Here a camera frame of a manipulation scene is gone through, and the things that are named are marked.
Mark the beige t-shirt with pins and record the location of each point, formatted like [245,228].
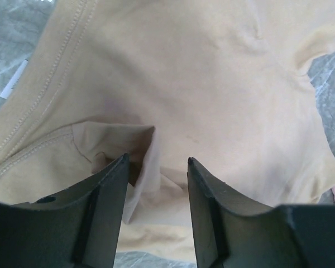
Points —
[223,81]

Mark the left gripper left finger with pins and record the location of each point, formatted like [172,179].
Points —
[76,227]

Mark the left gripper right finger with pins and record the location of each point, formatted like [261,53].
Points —
[232,230]

